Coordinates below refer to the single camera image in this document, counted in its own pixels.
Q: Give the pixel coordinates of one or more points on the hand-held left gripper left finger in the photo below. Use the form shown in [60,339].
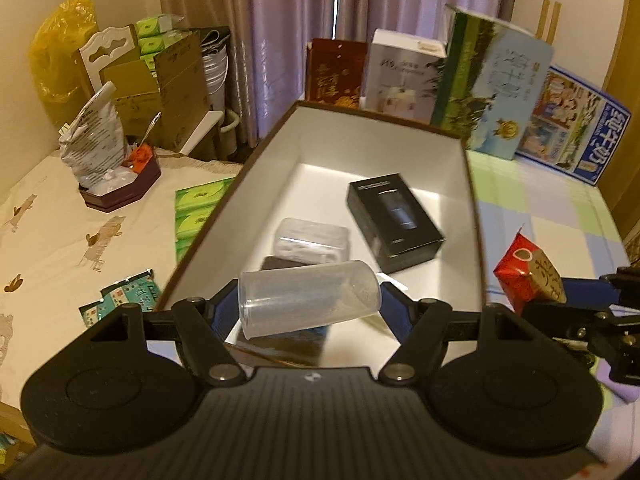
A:
[225,312]

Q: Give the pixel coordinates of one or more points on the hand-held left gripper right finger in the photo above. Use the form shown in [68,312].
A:
[396,310]

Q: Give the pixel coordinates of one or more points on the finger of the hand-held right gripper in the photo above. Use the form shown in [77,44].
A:
[555,322]
[585,287]

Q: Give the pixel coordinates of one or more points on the red patterned packet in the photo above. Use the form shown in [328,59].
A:
[530,270]

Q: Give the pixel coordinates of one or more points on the striped knitted sock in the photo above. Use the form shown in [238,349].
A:
[280,349]

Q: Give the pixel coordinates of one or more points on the clear plastic cup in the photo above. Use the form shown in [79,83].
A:
[305,297]

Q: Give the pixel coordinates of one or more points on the black product box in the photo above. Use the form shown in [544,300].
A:
[395,220]

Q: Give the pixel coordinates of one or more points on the clear plastic swab box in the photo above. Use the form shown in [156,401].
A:
[312,240]

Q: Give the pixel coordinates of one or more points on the brown cardboard shoe box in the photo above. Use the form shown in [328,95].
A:
[450,195]

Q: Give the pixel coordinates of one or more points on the teal snack packet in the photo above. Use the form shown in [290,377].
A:
[94,312]
[135,292]

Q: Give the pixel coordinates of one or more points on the plaid checked tablecloth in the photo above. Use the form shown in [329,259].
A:
[545,200]

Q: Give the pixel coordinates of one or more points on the green tissue packs bundle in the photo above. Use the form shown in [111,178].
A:
[197,210]

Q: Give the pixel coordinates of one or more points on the blue milk carton box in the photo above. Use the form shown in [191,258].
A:
[575,125]

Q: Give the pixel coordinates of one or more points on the dark red hexagonal box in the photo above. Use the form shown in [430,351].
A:
[120,187]

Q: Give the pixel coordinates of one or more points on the animal print bed sheet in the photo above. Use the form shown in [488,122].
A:
[55,260]

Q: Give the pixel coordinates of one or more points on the silver foil bag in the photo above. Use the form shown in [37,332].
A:
[95,140]

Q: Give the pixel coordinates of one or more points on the large brown cardboard box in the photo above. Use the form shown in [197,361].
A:
[175,95]

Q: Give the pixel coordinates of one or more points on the green milk carton box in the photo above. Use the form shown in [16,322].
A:
[487,80]

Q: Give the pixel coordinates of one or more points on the white appliance box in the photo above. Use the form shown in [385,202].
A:
[400,70]

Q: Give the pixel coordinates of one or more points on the white plastic bucket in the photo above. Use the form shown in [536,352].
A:
[216,70]

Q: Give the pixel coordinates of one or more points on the dark red gift box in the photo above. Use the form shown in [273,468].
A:
[332,72]

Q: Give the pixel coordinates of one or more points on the stack of green tissue packs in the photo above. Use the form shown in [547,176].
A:
[155,35]

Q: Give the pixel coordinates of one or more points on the white carved chair back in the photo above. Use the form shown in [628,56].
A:
[102,50]

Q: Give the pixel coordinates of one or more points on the purple curtain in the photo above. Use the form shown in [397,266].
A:
[290,20]

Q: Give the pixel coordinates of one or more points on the yellow plastic bag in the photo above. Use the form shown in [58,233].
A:
[60,50]

